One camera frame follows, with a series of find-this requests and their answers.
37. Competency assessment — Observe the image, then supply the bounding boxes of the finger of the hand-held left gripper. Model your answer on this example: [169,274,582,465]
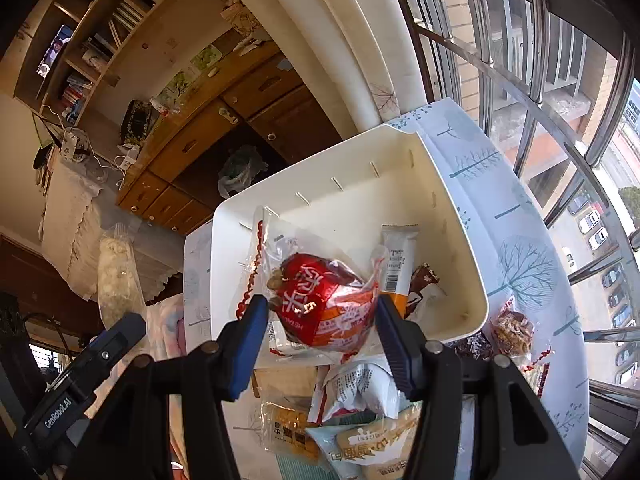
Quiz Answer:
[75,312,147,386]

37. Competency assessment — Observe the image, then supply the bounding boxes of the red striped white packet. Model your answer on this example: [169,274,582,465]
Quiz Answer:
[267,320,301,356]

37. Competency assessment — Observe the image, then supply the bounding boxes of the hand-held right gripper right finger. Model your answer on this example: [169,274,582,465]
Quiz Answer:
[375,295,583,480]

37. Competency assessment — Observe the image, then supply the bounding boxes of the wooden bookshelf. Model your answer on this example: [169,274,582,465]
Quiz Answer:
[12,0,281,126]

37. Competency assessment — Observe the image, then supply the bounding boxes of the dark fruit snack packet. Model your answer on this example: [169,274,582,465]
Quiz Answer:
[452,332,496,361]

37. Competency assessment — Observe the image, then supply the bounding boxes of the grey plastic bag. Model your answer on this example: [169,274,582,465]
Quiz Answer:
[217,145,268,198]

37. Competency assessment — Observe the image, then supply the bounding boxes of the orange and white snack packet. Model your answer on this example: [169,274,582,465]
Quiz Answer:
[381,224,420,311]

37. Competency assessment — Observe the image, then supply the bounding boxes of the white plastic storage box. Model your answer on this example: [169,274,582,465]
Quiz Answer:
[209,125,489,368]

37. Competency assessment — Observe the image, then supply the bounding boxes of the large clear biscuit bag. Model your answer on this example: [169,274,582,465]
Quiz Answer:
[305,405,426,480]

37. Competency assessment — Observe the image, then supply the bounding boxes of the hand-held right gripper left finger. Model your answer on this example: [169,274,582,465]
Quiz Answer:
[65,294,271,480]

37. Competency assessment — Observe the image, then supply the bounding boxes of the metal window grille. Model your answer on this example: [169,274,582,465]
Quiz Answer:
[380,0,640,480]

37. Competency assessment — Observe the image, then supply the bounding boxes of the cream lace furniture cover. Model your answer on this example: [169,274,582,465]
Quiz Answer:
[37,160,186,306]

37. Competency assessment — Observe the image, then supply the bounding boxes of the wooden desk with drawers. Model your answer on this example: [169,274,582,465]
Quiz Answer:
[115,55,346,236]

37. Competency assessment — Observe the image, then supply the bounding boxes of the clear bread packet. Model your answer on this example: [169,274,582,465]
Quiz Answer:
[262,400,321,463]

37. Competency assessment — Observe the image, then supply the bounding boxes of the red round snack packet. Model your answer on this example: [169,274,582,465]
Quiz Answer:
[240,207,391,366]

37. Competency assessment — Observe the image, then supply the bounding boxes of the clear nut snack packet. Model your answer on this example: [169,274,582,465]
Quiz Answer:
[487,300,536,361]

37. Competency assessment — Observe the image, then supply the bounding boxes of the brown and white snack packet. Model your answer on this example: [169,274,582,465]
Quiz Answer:
[407,262,448,318]

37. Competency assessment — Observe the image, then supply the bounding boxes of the yellow cake clear packet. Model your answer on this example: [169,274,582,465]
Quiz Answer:
[96,224,147,333]

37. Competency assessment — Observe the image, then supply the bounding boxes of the red barcode clear packet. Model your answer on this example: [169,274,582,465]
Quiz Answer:
[522,342,553,398]

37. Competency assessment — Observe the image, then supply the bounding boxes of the brown wooden door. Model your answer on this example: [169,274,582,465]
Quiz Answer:
[0,235,101,341]

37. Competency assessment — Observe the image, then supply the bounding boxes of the black floral box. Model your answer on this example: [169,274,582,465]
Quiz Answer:
[120,100,161,143]

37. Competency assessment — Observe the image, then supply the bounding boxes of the cream curtain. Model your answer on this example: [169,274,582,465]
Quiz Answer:
[205,0,431,133]

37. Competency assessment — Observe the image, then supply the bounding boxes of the pink and blue blanket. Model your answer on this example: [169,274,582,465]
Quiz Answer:
[145,292,188,461]

